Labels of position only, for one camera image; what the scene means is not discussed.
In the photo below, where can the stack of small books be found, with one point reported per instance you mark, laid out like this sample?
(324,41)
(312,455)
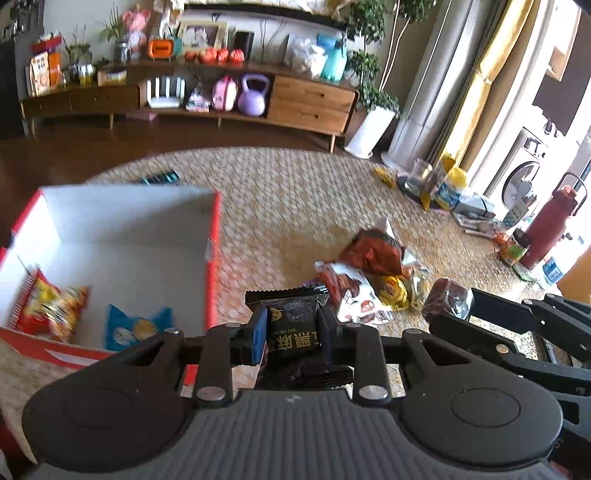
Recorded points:
(198,102)

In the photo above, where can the dark hanging clothing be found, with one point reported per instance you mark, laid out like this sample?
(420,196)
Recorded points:
(561,101)

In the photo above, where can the silver and yellow snack packet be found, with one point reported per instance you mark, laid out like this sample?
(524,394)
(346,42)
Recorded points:
(418,288)

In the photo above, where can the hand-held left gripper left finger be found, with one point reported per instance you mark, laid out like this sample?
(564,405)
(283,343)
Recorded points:
(259,334)

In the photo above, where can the small cardboard box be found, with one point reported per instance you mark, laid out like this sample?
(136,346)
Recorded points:
(112,77)

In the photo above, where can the orange printed box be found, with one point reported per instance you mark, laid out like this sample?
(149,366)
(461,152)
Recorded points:
(40,74)

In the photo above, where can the small yellow wrapper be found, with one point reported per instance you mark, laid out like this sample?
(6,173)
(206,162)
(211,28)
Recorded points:
(384,177)

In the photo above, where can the white tall planter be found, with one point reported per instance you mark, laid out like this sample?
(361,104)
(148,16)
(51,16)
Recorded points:
(371,131)

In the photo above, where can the orange round ornament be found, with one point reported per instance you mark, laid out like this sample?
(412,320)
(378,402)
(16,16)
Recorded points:
(192,57)
(209,55)
(223,55)
(237,56)

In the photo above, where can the small potted plant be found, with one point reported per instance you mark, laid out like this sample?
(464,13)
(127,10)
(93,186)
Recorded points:
(75,55)

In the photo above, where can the clear plastic water bottle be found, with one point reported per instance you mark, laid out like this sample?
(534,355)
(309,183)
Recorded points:
(554,270)

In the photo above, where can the white washing machine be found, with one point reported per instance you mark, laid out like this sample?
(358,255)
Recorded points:
(521,175)

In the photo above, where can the purple kettlebell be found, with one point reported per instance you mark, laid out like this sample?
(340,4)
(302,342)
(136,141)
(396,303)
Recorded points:
(253,101)

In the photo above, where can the white plastic bag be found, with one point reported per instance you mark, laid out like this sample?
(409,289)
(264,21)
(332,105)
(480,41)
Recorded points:
(302,56)

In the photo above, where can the wooden tv cabinet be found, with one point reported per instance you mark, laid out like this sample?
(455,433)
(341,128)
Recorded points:
(304,99)

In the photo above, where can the white router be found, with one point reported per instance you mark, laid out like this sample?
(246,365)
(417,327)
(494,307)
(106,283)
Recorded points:
(165,94)

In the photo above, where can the grey standing air conditioner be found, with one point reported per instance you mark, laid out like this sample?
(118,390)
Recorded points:
(434,92)

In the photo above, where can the red gift bag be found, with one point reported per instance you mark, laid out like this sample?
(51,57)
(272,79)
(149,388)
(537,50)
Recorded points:
(46,44)

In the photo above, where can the black lid jar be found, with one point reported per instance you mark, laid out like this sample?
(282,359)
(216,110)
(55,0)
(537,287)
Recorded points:
(515,249)

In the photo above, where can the dark red snack packet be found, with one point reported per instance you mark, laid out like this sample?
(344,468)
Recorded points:
(445,295)

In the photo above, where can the orange radio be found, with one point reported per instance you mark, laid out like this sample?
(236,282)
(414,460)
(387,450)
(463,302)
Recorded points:
(161,48)

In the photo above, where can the stack of magazines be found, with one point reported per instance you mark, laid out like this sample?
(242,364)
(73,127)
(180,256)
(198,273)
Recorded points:
(475,214)

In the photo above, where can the white and red snack packet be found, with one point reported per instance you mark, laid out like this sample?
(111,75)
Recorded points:
(355,300)

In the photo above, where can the pink doll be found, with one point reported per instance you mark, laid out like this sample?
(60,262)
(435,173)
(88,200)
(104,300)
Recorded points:
(137,34)

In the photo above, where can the red and yellow snack packet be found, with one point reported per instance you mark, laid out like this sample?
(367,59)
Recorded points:
(51,309)

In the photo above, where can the pink toy bag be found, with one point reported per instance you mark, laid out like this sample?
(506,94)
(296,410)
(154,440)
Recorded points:
(224,94)

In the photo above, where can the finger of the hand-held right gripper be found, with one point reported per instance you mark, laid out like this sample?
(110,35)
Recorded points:
(461,334)
(496,307)

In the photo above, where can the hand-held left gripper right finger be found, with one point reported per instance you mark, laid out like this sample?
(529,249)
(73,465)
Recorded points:
(324,334)

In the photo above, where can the blue snack packet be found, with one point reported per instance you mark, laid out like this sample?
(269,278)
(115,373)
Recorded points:
(134,327)

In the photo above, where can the yellow glass jar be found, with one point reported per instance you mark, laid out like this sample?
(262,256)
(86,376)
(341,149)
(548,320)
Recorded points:
(87,74)

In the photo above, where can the black speaker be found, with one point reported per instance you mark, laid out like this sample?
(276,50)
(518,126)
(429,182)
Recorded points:
(244,45)

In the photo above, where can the green leafy houseplant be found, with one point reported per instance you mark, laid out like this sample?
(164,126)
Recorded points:
(367,64)

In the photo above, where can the pink flat item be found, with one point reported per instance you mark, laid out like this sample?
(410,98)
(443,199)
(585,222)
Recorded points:
(142,116)

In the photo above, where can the red-brown foil snack bag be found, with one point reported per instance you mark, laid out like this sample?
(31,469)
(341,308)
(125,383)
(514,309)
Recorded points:
(376,251)

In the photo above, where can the black remote control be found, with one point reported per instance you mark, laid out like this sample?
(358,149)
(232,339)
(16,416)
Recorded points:
(159,177)

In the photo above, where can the red cardboard box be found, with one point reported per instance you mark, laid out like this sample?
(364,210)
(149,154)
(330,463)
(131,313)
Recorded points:
(138,240)

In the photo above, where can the green and white carton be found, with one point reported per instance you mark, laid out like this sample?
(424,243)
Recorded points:
(516,213)

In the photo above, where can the black snack packet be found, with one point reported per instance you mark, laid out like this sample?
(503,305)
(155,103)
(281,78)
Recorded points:
(292,327)

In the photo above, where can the teal bottle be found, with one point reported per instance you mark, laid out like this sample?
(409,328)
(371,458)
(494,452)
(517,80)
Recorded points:
(334,64)

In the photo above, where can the yellow curtain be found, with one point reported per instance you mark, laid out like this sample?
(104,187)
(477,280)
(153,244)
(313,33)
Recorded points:
(489,69)

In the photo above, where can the clear drinking glass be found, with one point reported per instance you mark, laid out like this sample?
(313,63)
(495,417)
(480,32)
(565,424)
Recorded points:
(420,175)

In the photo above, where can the dark round coaster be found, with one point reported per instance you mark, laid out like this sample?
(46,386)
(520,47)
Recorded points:
(413,196)

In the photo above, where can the plant in glass jar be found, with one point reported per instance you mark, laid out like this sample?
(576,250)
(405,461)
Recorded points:
(121,51)

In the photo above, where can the dark red water bottle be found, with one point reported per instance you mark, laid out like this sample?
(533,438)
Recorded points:
(547,226)

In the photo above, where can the yellow white bag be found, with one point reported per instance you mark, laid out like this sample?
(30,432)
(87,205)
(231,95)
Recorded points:
(451,191)

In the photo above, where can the cream photo frame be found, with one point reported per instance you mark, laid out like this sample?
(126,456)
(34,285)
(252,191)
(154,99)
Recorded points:
(203,36)

